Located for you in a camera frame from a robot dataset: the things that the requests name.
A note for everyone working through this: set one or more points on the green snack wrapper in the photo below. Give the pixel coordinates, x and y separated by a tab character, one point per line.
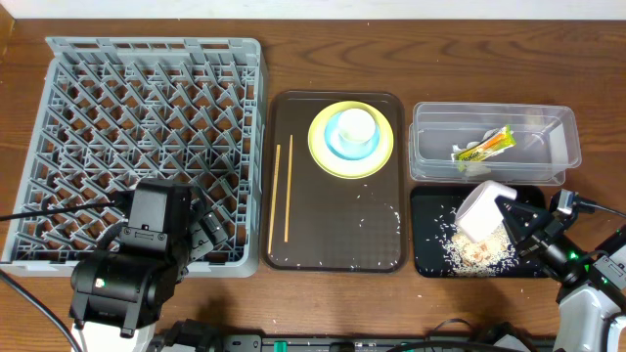
494	142

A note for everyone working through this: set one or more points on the yellow-green plate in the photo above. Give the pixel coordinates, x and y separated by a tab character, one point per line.
349	169

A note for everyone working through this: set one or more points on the dark brown serving tray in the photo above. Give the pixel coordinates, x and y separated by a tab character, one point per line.
335	224

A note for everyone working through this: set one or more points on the grey dish rack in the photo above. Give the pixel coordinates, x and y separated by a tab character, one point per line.
117	110

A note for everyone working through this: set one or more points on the white bowl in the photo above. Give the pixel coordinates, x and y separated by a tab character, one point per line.
478	216

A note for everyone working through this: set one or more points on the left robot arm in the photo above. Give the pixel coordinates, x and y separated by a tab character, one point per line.
119	289

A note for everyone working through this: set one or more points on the clear plastic container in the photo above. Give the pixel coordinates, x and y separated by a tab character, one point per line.
547	142

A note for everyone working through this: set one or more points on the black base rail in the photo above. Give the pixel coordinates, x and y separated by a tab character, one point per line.
451	335

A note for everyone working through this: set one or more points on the rice and food scraps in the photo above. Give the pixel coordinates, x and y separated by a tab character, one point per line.
481	251

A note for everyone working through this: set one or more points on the black waste tray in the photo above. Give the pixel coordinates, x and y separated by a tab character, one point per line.
436	250

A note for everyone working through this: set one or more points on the pale green cup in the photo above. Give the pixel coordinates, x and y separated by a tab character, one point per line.
356	126

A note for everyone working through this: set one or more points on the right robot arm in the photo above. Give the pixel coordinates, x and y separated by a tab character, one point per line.
591	297

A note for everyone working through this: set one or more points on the white tissue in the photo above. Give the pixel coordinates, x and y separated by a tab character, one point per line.
474	170

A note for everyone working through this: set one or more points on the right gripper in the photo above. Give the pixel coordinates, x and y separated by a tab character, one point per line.
533	231

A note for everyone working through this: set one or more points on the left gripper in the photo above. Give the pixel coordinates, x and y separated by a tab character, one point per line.
206	225

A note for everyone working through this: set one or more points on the light blue saucer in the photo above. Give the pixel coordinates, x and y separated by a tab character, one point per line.
346	150

